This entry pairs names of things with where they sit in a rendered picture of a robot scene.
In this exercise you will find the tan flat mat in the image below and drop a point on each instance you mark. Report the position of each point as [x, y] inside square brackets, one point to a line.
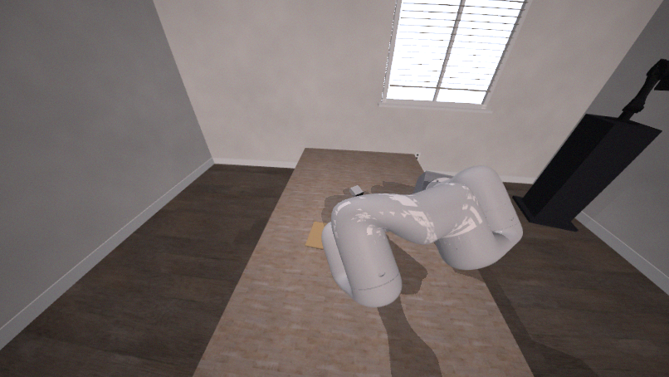
[314, 239]

